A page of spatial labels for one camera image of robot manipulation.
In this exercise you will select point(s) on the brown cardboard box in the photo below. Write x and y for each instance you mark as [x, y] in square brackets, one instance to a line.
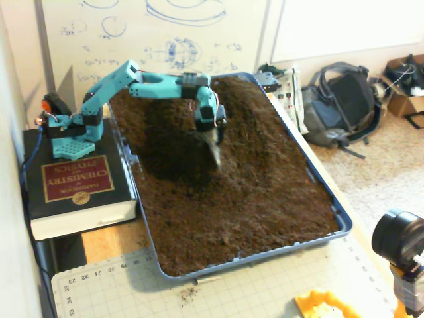
[401, 102]

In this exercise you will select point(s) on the blue tray of soil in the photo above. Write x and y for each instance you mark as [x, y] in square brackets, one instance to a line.
[232, 198]

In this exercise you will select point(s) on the whiteboard with blue drawings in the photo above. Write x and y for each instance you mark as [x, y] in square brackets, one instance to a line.
[149, 39]

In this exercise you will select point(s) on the blue plastic tray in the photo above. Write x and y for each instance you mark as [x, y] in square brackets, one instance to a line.
[342, 232]

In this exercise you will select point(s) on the grey backpack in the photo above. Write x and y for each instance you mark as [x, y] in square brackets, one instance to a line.
[344, 96]

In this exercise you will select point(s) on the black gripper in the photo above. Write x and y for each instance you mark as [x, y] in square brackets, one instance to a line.
[211, 136]

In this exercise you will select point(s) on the black chemistry physics handbook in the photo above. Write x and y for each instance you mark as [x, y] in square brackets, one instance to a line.
[83, 207]

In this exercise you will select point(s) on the black round camera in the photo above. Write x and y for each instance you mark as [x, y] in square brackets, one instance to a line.
[394, 235]

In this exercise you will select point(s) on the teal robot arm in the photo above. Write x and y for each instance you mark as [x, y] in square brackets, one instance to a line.
[112, 83]

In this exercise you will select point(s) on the grey yellow camera stand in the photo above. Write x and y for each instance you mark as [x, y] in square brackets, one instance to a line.
[407, 291]

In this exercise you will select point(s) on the white electronics board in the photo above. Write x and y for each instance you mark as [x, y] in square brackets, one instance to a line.
[291, 106]

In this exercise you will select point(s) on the yellow plastic part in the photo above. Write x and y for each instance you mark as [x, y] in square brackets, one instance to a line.
[318, 303]

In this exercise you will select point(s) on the black vented device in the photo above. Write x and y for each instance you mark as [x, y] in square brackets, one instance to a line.
[266, 83]

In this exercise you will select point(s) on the pale green cutting mat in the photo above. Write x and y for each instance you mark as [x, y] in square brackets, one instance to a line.
[132, 291]

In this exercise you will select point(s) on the white cylinder object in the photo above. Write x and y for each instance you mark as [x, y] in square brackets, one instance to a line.
[377, 91]

